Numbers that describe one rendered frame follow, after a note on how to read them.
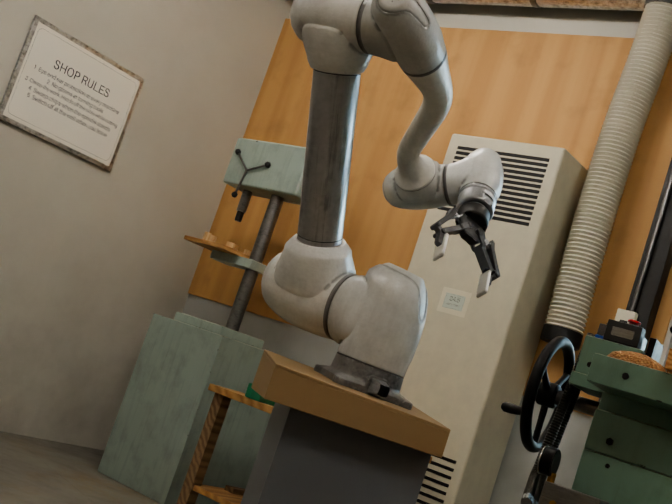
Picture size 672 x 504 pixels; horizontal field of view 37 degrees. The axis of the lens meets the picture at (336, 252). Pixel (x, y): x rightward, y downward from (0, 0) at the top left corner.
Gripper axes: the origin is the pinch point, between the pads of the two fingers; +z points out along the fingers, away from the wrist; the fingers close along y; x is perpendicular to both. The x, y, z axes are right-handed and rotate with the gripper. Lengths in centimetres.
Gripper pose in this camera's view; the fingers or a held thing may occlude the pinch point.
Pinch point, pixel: (460, 272)
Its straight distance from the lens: 224.0
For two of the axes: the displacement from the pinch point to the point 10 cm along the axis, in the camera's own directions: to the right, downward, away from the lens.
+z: -2.4, 6.7, -7.0
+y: 7.3, 6.0, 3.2
